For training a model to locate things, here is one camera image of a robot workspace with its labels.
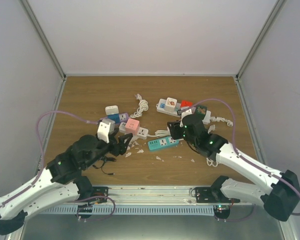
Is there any black power adapter with cable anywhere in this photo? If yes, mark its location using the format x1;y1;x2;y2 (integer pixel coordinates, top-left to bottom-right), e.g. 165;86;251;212
92;156;117;176

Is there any pink cube adapter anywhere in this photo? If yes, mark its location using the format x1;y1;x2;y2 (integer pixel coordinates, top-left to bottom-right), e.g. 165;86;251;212
125;118;140;135

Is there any blue cube adapter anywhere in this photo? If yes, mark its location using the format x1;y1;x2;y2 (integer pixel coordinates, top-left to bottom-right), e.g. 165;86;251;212
107;113;120;124

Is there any white cartoon cube adapter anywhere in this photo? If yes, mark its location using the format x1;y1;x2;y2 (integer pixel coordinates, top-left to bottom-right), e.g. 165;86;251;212
164;97;177;113

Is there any red cube adapter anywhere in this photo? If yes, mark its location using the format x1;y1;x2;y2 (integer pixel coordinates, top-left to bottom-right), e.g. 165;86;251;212
180;100;193;108

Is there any dark green cube adapter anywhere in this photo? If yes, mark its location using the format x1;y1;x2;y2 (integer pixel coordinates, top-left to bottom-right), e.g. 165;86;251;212
195;105;208;118

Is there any long white power strip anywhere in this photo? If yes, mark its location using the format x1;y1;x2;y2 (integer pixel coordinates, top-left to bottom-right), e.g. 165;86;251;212
156;97;211;125

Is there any white square charger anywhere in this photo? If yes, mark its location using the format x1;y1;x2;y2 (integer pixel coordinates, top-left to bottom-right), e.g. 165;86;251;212
105;105;119;116

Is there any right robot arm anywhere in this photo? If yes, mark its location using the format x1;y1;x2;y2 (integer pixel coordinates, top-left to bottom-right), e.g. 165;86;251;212
167;114;300;222

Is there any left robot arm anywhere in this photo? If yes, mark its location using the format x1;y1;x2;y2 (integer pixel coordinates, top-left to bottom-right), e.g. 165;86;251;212
0;133;133;236

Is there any teal power strip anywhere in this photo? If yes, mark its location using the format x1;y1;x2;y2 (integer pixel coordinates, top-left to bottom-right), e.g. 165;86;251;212
147;136;180;152

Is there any white power strip centre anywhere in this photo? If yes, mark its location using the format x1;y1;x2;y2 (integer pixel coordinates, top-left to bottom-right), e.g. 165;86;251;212
119;122;149;140

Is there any purple power strip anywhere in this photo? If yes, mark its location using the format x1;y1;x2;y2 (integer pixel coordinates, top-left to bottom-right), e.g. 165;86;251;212
100;113;129;124

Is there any white cable bundle centre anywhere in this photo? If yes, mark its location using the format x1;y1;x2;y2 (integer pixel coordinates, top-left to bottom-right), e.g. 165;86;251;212
149;128;172;138

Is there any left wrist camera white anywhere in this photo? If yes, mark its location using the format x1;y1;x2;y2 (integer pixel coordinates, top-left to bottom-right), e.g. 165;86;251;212
97;118;115;144

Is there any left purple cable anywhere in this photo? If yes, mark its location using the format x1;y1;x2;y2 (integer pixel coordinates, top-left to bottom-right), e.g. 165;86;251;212
0;110;99;218

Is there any coiled white cable left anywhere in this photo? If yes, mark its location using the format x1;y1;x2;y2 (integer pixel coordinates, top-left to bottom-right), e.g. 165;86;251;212
128;93;149;120

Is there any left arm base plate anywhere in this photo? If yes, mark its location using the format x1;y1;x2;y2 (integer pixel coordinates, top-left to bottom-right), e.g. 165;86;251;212
74;186;109;204

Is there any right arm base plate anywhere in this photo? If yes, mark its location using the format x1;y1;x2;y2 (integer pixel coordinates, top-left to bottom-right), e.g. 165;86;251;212
189;186;241;204

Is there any slotted cable duct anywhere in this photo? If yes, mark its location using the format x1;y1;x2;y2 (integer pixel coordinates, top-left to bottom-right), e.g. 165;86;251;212
43;204;214;216

